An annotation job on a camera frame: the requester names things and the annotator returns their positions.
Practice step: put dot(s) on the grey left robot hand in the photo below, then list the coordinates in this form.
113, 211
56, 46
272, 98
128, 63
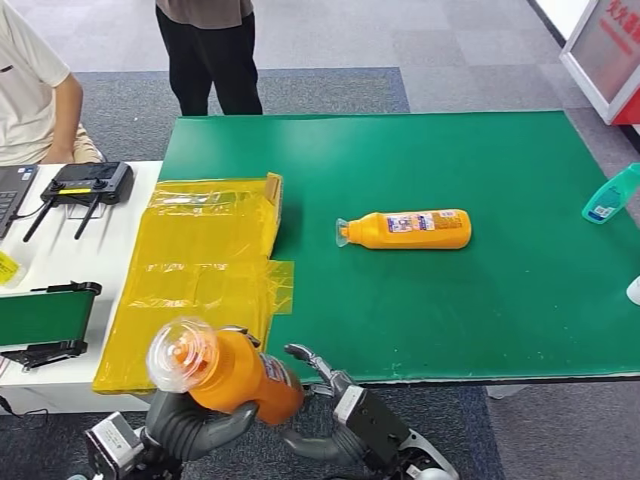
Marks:
185, 430

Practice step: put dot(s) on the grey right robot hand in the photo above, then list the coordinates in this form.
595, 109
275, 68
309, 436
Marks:
345, 404

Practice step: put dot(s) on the orange detergent bottle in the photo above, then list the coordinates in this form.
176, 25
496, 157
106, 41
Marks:
410, 232
235, 378

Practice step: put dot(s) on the teal plastic bottle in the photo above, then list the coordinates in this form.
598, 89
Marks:
610, 195

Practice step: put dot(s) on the yellow plastic sheet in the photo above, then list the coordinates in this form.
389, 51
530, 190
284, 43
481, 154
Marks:
200, 265

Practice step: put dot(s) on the small green conveyor belt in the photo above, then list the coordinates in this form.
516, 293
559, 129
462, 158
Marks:
45, 318

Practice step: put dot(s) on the white side table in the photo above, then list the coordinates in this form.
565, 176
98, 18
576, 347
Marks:
75, 265

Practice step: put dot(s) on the cardboard flap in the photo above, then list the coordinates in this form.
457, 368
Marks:
274, 192

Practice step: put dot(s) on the black remote controller with antennas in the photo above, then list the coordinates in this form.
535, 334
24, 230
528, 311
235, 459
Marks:
84, 179

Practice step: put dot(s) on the yellow sticker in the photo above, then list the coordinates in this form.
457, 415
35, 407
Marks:
7, 268

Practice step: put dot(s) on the green table mat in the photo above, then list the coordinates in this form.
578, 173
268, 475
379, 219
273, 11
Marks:
500, 166

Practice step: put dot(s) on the dark laptop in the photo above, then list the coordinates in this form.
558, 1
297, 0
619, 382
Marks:
12, 192

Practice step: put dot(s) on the standing person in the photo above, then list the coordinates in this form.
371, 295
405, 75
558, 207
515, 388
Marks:
200, 60

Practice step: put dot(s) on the seated person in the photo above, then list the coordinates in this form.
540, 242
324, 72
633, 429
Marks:
25, 99

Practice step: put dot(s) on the white plastic object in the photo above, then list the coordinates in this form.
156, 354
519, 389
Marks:
635, 293

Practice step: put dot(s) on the red white display stand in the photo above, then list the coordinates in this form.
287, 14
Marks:
605, 46

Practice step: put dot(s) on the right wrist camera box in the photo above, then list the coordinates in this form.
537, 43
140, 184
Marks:
380, 430

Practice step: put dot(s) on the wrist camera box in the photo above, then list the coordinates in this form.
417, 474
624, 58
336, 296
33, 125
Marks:
380, 430
112, 444

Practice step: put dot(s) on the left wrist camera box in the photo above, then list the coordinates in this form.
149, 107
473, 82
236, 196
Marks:
112, 444

